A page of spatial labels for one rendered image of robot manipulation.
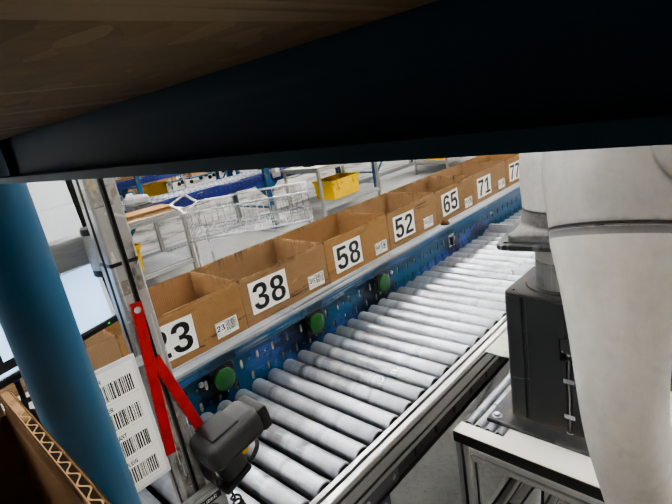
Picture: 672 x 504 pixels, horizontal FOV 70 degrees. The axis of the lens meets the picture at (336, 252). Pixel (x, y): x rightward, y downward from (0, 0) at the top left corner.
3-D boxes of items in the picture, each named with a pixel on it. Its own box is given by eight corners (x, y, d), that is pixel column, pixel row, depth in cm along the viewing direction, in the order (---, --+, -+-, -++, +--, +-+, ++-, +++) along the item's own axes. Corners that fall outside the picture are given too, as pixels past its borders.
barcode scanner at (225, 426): (285, 447, 79) (266, 399, 75) (230, 503, 72) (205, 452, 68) (261, 434, 84) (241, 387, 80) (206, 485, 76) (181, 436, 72)
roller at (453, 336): (479, 356, 150) (478, 342, 148) (355, 325, 185) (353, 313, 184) (486, 348, 153) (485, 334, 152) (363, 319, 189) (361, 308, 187)
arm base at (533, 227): (616, 215, 105) (616, 190, 103) (608, 245, 87) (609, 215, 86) (528, 215, 115) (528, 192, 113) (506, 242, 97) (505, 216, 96)
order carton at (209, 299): (134, 392, 128) (115, 336, 123) (93, 365, 148) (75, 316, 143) (249, 329, 154) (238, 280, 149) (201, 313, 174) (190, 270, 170)
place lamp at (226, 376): (219, 396, 139) (213, 375, 137) (217, 395, 140) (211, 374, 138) (239, 384, 143) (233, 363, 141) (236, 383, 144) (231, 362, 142)
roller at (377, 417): (395, 441, 119) (392, 424, 118) (265, 384, 155) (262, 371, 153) (406, 429, 123) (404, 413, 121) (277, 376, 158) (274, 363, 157)
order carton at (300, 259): (249, 329, 154) (237, 281, 149) (200, 314, 174) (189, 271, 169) (331, 285, 181) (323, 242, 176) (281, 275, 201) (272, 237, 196)
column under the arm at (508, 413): (641, 396, 113) (644, 266, 103) (607, 464, 95) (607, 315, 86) (531, 368, 131) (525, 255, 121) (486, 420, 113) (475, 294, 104)
